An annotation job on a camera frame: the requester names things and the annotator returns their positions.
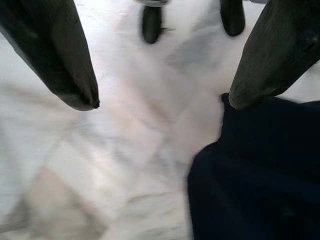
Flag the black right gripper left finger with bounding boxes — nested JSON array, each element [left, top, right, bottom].
[[0, 0, 101, 112]]

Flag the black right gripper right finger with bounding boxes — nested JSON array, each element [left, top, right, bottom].
[[228, 0, 320, 111]]

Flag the dark shorts with red trim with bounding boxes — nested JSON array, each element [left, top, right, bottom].
[[187, 92, 320, 240]]

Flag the black robot left foot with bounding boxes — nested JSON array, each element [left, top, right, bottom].
[[220, 0, 245, 37]]

